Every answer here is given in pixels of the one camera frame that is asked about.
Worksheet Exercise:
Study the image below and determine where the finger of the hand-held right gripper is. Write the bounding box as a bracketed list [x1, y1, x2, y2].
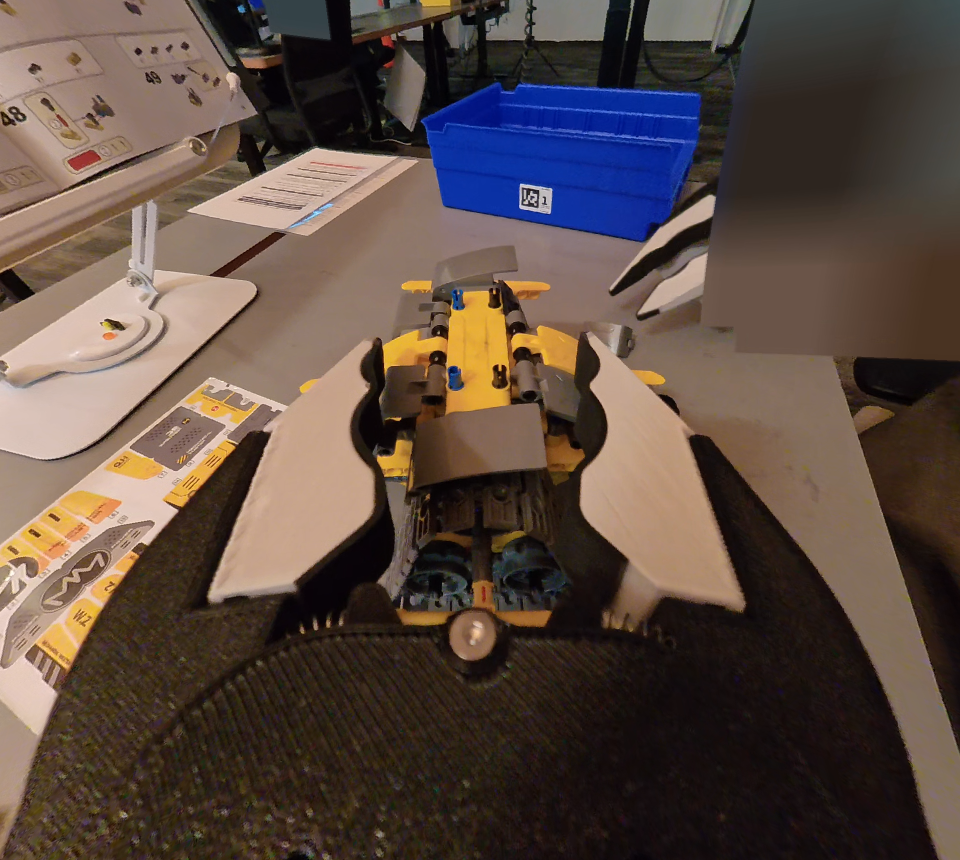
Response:
[636, 251, 711, 321]
[609, 194, 717, 296]

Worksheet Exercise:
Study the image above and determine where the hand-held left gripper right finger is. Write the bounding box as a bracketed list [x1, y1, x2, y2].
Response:
[573, 332, 747, 632]

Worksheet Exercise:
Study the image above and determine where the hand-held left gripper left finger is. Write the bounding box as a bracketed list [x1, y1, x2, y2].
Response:
[206, 338, 396, 606]

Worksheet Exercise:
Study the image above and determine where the yellow black toy tracked vehicle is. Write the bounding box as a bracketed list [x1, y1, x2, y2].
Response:
[300, 246, 680, 627]

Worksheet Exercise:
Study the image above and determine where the blue storage bin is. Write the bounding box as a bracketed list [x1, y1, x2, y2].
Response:
[421, 82, 702, 242]

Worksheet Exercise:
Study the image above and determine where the yellow grey sticker sheet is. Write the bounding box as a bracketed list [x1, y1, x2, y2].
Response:
[0, 377, 290, 734]

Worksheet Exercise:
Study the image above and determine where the white book stand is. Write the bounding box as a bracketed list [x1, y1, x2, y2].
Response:
[0, 72, 258, 461]

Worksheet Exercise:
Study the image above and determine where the person's brown clothing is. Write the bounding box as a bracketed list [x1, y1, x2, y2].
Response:
[851, 357, 960, 801]

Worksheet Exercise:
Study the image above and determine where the printed paper sheet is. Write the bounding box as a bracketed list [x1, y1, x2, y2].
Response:
[187, 147, 420, 237]

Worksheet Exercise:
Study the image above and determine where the white hanging sheet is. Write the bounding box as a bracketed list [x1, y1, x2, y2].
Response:
[382, 41, 427, 131]

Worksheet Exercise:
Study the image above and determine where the black office chair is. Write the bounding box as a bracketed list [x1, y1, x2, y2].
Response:
[281, 0, 380, 152]

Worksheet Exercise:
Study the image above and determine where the white instruction booklet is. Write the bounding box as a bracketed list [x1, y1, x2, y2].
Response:
[0, 0, 260, 216]

